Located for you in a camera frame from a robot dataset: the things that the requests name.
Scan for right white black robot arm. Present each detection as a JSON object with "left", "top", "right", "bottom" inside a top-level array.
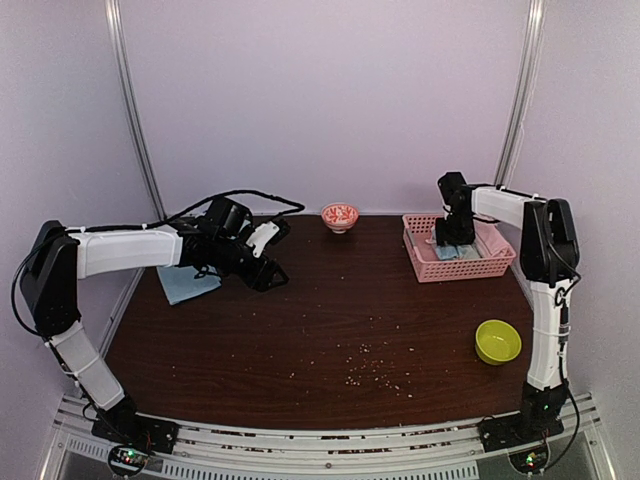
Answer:
[{"left": 435, "top": 172, "right": 581, "bottom": 442}]

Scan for front aluminium rail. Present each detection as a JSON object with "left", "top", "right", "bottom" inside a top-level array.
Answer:
[{"left": 36, "top": 394, "right": 620, "bottom": 479}]

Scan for pink plastic basket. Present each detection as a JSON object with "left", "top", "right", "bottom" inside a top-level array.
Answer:
[{"left": 402, "top": 214, "right": 516, "bottom": 283}]

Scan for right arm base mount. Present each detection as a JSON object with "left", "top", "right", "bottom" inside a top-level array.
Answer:
[{"left": 477, "top": 413, "right": 564, "bottom": 453}]

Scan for left aluminium frame post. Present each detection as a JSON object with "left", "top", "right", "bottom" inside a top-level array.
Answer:
[{"left": 103, "top": 0, "right": 167, "bottom": 221}]

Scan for orange patterned ceramic bowl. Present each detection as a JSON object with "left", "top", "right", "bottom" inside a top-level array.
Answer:
[{"left": 321, "top": 202, "right": 360, "bottom": 234}]

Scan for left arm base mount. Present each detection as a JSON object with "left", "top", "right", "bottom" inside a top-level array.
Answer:
[{"left": 91, "top": 415, "right": 179, "bottom": 454}]

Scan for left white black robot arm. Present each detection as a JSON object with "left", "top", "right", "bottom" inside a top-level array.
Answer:
[{"left": 11, "top": 194, "right": 290, "bottom": 444}]

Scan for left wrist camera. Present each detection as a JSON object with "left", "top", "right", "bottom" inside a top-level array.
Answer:
[{"left": 246, "top": 218, "right": 290, "bottom": 258}]

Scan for plain light blue towel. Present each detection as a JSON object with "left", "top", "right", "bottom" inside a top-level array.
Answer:
[{"left": 156, "top": 267, "right": 221, "bottom": 306}]

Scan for right aluminium frame post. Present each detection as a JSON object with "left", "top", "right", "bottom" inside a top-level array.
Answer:
[{"left": 494, "top": 0, "right": 546, "bottom": 186}]

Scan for blue polka dot towel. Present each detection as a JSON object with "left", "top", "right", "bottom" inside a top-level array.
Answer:
[{"left": 433, "top": 245, "right": 481, "bottom": 261}]

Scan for lime green bowl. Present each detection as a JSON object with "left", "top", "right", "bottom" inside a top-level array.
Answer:
[{"left": 475, "top": 319, "right": 522, "bottom": 366}]

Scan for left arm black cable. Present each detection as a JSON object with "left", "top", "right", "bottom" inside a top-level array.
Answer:
[{"left": 144, "top": 188, "right": 307, "bottom": 229}]

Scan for pink rolled towel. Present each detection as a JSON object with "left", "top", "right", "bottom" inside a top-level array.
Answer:
[{"left": 474, "top": 221, "right": 513, "bottom": 258}]

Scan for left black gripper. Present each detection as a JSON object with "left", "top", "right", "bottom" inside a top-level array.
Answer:
[{"left": 212, "top": 236, "right": 288, "bottom": 292}]

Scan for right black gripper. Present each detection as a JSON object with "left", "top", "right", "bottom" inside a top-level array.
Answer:
[{"left": 437, "top": 210, "right": 477, "bottom": 244}]

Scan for aluminium frame post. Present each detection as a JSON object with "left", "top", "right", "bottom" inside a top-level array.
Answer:
[
  {"left": 103, "top": 0, "right": 167, "bottom": 221},
  {"left": 494, "top": 0, "right": 546, "bottom": 186}
]

